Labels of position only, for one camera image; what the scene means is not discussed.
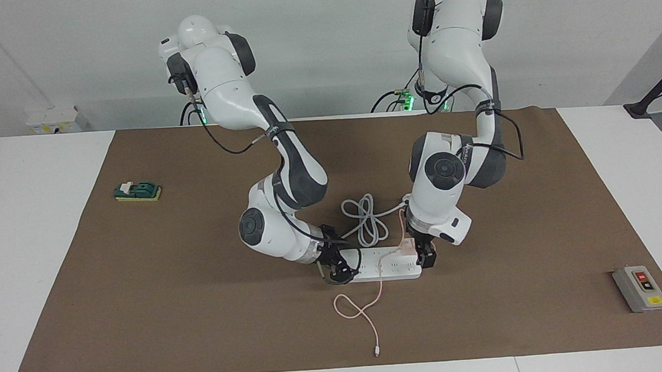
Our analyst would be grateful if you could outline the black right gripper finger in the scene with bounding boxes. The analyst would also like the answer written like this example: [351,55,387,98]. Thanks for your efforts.
[325,224,363,254]
[319,257,362,287]

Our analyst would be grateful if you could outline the white power strip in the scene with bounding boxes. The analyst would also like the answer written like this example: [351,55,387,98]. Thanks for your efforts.
[343,245,423,283]

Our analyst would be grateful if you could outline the pink charging cable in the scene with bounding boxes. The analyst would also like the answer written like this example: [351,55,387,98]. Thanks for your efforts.
[328,204,417,360]

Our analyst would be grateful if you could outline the brown table mat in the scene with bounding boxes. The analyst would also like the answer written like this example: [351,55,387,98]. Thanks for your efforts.
[0,100,662,372]

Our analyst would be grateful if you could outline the green and yellow sponge block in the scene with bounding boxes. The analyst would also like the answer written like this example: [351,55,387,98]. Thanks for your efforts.
[113,179,163,204]

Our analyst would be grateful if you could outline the grey push button box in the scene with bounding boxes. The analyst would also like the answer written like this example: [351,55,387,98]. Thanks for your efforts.
[612,264,662,315]

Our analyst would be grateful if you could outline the black slanted stand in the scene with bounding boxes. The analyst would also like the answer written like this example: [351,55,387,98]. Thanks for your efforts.
[621,55,662,120]

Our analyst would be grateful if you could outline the white power cord with plug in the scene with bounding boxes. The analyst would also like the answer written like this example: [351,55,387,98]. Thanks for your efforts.
[340,191,415,248]

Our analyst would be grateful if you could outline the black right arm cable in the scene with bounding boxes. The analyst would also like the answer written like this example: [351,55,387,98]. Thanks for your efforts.
[180,66,366,291]

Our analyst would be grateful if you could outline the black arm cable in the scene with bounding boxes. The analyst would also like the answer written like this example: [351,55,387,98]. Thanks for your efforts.
[414,29,526,168]
[180,66,366,291]

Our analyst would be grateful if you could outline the black left base cables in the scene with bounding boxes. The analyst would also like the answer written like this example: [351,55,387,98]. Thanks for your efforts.
[368,71,421,114]

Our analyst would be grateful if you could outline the black base cables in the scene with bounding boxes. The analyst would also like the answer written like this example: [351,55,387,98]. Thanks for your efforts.
[368,71,421,114]
[178,99,209,126]

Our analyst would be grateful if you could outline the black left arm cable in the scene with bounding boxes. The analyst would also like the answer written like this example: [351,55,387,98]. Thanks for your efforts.
[414,29,526,168]

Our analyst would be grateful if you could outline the black right base cables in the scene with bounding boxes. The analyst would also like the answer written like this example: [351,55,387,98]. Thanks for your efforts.
[178,99,209,126]

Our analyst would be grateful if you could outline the white wall socket box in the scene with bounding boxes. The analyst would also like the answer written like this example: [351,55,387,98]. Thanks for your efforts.
[25,106,83,135]

